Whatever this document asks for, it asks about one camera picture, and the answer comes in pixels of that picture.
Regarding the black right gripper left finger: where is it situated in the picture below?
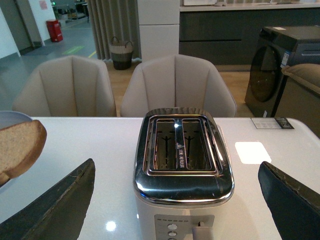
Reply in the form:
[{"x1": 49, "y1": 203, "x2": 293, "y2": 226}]
[{"x1": 0, "y1": 158, "x2": 96, "y2": 240}]

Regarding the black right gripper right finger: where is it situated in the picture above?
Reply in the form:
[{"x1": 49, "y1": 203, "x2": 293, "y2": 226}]
[{"x1": 258, "y1": 161, "x2": 320, "y2": 240}]

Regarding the brown bread slice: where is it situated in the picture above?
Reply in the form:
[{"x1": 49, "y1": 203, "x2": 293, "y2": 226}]
[{"x1": 0, "y1": 120, "x2": 47, "y2": 185}]

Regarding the light blue round plate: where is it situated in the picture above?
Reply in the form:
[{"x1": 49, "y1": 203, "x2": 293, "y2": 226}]
[{"x1": 0, "y1": 111, "x2": 35, "y2": 186}]

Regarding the label sticker on table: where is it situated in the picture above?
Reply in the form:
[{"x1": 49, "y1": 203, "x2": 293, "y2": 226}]
[{"x1": 251, "y1": 117, "x2": 294, "y2": 130}]

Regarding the white chrome two-slot toaster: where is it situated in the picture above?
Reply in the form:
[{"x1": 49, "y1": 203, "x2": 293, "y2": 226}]
[{"x1": 133, "y1": 107, "x2": 235, "y2": 240}]

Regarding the beige chair on left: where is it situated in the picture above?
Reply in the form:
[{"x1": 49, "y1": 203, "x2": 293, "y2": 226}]
[{"x1": 12, "y1": 55, "x2": 117, "y2": 117}]

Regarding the beige chair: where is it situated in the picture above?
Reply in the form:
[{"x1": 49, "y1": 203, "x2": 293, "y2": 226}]
[
  {"x1": 12, "y1": 55, "x2": 117, "y2": 117},
  {"x1": 120, "y1": 54, "x2": 237, "y2": 118}
]

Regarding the dark grey washing machine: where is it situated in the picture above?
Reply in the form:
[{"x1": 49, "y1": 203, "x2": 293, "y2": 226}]
[{"x1": 244, "y1": 25, "x2": 320, "y2": 118}]

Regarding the woven laundry basket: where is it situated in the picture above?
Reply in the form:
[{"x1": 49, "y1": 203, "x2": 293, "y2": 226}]
[{"x1": 109, "y1": 36, "x2": 133, "y2": 70}]

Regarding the beige chair on right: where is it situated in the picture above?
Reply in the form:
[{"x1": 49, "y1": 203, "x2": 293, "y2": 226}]
[{"x1": 120, "y1": 54, "x2": 237, "y2": 118}]

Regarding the dark kitchen counter cabinet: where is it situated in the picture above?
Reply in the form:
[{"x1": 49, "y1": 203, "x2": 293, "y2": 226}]
[{"x1": 179, "y1": 5, "x2": 320, "y2": 65}]

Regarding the red box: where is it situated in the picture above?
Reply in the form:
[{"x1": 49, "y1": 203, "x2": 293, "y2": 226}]
[{"x1": 46, "y1": 20, "x2": 63, "y2": 42}]

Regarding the beige curtain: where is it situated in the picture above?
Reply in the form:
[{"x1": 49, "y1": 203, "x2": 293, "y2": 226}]
[{"x1": 87, "y1": 0, "x2": 142, "y2": 60}]

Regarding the white cabinet column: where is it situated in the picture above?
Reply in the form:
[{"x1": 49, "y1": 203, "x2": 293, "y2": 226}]
[{"x1": 137, "y1": 0, "x2": 180, "y2": 62}]

